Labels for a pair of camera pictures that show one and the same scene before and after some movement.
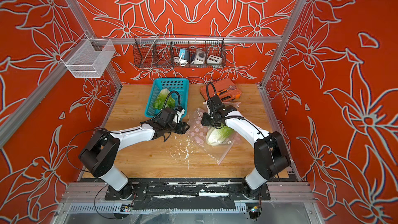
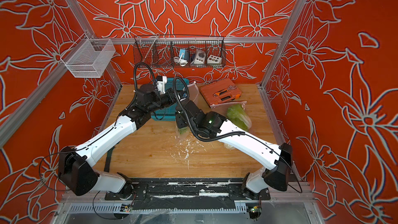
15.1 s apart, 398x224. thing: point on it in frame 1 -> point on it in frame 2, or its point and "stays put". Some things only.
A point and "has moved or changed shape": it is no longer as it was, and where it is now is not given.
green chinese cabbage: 221,136 has moved or changed shape
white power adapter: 199,57 stays put
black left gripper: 182,128 -> 169,93
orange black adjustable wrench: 230,87 stays put
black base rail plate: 187,194 stays put
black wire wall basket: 156,51 stays put
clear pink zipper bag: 216,141 has moved or changed shape
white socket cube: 212,59 stays put
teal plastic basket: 181,85 stays put
